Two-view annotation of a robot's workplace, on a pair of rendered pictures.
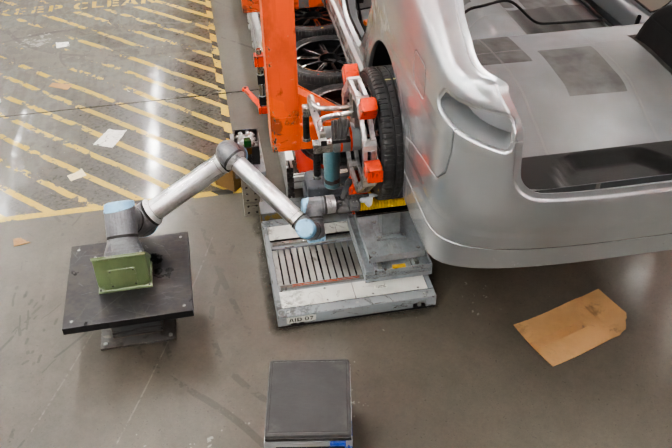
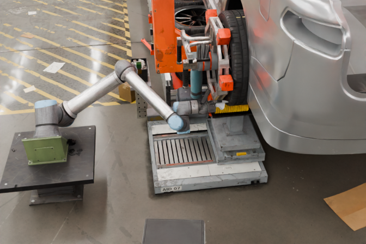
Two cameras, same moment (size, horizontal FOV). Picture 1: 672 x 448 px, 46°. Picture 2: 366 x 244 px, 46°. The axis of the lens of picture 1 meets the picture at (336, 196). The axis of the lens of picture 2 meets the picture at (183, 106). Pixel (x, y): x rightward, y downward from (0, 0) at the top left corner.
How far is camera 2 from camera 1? 0.86 m
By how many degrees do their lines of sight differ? 3
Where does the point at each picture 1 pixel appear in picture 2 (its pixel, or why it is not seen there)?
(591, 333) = not seen: outside the picture
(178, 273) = (85, 153)
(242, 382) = (126, 233)
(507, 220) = (333, 115)
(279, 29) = not seen: outside the picture
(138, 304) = (55, 173)
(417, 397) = not seen: outside the picture
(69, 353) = (7, 206)
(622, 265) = not seen: outside the picture
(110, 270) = (36, 148)
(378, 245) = (227, 139)
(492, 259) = (317, 147)
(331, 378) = (190, 234)
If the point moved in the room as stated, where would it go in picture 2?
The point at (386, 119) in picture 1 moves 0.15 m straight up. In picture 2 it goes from (236, 44) to (238, 22)
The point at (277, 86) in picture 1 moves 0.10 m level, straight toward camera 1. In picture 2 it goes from (160, 26) to (160, 31)
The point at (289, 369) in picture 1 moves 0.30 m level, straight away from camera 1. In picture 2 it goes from (159, 225) to (158, 188)
